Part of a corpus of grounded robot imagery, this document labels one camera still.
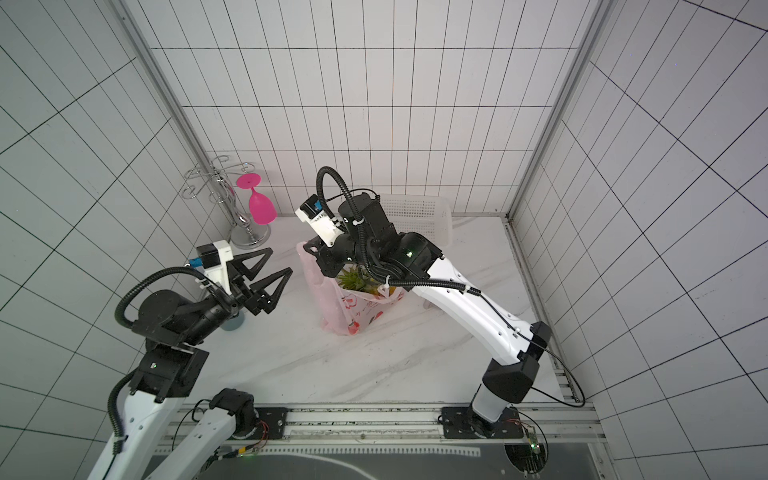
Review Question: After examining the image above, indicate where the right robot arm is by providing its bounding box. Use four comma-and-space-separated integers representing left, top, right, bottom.
296, 192, 551, 438

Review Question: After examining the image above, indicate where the pink plastic bag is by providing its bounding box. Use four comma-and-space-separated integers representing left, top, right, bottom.
296, 242, 406, 336

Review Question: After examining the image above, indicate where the teal cup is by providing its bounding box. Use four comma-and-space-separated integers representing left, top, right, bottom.
220, 311, 246, 332

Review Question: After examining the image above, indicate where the white plastic basket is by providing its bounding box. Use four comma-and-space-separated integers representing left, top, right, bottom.
380, 194, 453, 248

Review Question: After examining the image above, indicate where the silver glass rack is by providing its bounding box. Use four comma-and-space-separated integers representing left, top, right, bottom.
181, 155, 271, 250

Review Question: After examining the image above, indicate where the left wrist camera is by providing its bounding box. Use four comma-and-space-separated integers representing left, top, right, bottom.
187, 240, 234, 294

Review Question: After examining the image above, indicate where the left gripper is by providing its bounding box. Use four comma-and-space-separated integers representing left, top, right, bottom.
181, 247, 295, 343

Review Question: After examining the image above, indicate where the aluminium rail frame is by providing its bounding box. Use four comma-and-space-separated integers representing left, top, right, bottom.
155, 357, 618, 479

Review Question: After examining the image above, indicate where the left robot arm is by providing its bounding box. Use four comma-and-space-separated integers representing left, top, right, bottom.
89, 241, 293, 479

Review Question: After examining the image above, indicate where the pink wine glass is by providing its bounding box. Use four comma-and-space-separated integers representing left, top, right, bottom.
236, 173, 277, 225

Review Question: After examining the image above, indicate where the green-brown pineapple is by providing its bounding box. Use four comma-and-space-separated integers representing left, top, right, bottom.
336, 265, 379, 295

